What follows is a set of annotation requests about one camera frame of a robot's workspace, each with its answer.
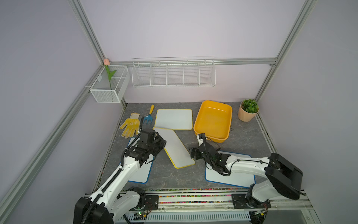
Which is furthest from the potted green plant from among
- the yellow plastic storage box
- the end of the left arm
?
the end of the left arm

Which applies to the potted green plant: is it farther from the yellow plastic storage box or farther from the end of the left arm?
the end of the left arm

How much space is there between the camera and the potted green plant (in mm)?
1014
